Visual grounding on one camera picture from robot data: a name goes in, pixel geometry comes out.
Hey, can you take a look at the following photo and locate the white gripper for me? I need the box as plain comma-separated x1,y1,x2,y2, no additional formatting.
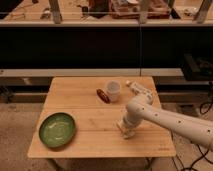
121,113,140,131

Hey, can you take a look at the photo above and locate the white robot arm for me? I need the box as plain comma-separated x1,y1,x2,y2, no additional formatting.
118,94,213,151

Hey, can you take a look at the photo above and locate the white plastic bottle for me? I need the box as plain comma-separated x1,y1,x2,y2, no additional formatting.
126,80,153,99

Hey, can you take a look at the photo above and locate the wooden table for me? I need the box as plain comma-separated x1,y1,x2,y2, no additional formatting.
28,77,176,158

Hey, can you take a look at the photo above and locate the long grey shelf bench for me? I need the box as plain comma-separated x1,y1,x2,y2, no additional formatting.
0,68,183,77

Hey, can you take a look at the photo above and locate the green round plate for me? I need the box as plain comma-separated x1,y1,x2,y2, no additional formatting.
39,112,76,148

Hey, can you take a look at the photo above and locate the brown tray with items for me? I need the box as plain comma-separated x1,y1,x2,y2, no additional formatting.
109,0,171,19

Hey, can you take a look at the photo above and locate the black cable on floor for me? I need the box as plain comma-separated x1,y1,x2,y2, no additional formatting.
171,99,213,171

